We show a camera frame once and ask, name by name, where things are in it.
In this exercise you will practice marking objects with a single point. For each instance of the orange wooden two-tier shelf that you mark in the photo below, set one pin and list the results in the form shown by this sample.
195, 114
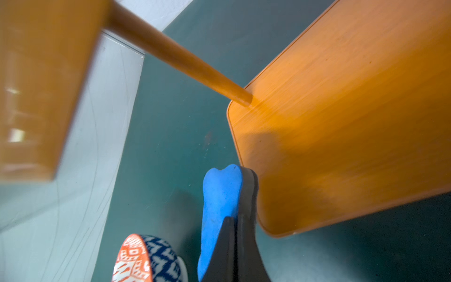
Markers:
353, 117

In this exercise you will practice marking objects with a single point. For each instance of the orange geometric pattern bowl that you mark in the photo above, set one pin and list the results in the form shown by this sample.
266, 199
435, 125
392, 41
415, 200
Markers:
144, 258

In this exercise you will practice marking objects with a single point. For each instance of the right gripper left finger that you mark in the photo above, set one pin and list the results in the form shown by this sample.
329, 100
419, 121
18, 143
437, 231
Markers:
222, 264

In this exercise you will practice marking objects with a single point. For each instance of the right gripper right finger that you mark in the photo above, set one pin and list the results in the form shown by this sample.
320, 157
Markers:
250, 266

